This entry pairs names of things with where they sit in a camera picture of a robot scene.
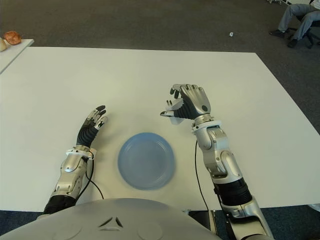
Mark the red-brown bread roll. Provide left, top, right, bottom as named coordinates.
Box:
left=3, top=30, right=22, bottom=46

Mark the seated person in jeans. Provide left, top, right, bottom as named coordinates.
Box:
left=269, top=0, right=320, bottom=49

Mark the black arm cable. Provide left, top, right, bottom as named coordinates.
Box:
left=194, top=141, right=210, bottom=212
left=84, top=154, right=105, bottom=200

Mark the grey robot torso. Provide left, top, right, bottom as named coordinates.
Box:
left=0, top=197, right=221, bottom=240

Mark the black office chair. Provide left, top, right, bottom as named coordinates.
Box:
left=287, top=13, right=320, bottom=50

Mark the blue plastic plate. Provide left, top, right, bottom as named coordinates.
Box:
left=117, top=132, right=178, bottom=191

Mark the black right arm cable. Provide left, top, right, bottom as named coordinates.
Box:
left=194, top=141, right=210, bottom=212

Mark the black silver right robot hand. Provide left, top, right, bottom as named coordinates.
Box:
left=159, top=83, right=213, bottom=121

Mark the white plug charger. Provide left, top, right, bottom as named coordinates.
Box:
left=163, top=98, right=186, bottom=126

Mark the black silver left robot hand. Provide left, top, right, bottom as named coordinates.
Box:
left=76, top=104, right=109, bottom=148

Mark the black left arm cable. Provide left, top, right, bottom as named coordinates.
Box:
left=84, top=154, right=105, bottom=200

